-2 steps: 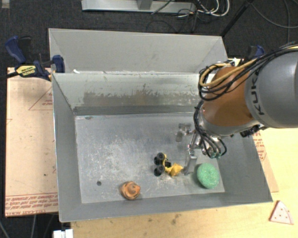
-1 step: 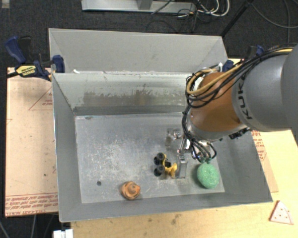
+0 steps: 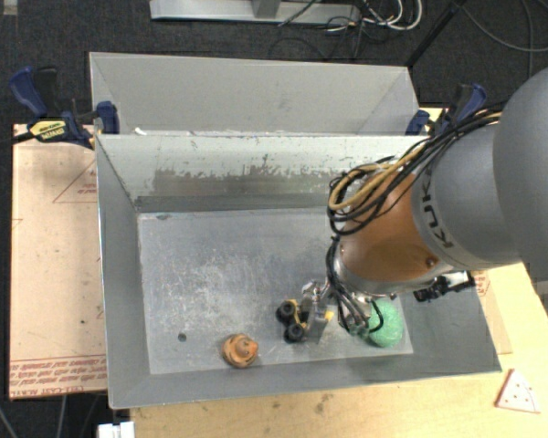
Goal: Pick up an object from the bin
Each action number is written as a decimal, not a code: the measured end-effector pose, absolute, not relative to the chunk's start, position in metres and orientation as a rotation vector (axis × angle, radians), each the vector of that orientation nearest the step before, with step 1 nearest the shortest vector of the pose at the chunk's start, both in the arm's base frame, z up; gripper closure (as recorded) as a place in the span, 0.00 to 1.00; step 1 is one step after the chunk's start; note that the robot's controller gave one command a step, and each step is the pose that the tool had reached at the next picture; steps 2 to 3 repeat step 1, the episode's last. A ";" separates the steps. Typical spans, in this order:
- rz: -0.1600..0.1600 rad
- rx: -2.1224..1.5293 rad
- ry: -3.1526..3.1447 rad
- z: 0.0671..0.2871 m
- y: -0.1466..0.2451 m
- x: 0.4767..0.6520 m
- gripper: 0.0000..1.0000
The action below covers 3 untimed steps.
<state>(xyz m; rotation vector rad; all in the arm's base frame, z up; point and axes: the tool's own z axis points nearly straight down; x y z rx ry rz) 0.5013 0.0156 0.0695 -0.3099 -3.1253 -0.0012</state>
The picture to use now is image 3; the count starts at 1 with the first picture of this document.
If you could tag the brown cardboard board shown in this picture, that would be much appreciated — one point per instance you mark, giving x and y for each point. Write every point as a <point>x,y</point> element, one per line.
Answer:
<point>55,263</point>

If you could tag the yellow toy truck black wheels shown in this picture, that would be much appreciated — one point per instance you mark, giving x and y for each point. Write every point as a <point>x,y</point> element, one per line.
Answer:
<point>291,317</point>

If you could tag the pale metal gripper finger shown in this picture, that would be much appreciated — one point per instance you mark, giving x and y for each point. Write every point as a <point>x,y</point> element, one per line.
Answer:
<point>320,324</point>
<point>308,295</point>

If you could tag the green ball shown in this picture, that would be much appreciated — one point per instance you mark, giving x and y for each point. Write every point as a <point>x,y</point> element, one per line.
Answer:
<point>387,326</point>

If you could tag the grey metal bin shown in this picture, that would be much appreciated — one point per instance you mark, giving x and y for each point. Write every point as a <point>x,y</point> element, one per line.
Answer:
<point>219,272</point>

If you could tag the orange-brown round toy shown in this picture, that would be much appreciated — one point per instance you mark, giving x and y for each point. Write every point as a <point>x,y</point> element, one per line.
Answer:
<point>239,349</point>

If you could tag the white triangular pad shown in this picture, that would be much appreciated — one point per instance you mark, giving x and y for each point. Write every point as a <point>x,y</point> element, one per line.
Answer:
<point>517,393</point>

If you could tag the black cylinder on white bracket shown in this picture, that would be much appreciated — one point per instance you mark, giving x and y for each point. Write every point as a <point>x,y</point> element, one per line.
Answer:
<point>443,285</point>

